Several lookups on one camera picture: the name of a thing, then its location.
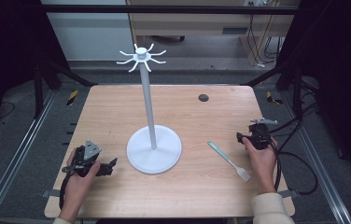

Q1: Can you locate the white cabinet panel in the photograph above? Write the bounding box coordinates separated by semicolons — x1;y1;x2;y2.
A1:
40;0;135;62

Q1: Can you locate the grey metal floor rail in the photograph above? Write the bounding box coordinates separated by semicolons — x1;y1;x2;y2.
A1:
0;90;57;224
279;91;351;224

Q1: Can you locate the white hook rack stand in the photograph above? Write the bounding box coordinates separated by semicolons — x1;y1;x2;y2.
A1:
116;43;183;175

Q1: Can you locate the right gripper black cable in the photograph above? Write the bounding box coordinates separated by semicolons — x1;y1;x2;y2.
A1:
266;122;319;196

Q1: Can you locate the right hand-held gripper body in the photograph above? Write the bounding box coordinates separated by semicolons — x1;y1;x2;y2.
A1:
246;117;279;151

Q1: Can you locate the black metal stand frame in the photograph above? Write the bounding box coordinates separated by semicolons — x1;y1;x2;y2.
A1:
244;59;305;119
33;57;99;119

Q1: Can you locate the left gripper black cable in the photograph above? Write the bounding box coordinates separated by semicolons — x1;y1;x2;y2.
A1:
58;171;73;210

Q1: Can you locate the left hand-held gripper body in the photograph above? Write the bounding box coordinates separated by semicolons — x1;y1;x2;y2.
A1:
61;139;106;178

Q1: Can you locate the person's right hand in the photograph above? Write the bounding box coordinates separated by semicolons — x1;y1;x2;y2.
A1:
242;136;279;194

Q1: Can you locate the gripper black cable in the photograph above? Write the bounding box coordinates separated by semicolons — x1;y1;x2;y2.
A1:
266;122;319;196
58;171;73;210

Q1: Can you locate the person's left hand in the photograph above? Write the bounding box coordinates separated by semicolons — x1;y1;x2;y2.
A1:
65;148;102;203

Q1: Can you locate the bundle of hanging background cables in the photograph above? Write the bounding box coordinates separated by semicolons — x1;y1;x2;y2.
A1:
246;12;285;69

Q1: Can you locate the yellow black hazard tape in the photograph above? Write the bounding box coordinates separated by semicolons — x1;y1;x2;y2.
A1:
66;89;80;106
265;91;284;105

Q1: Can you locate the white plastic fork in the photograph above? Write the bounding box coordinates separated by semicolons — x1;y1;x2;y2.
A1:
206;140;253;184

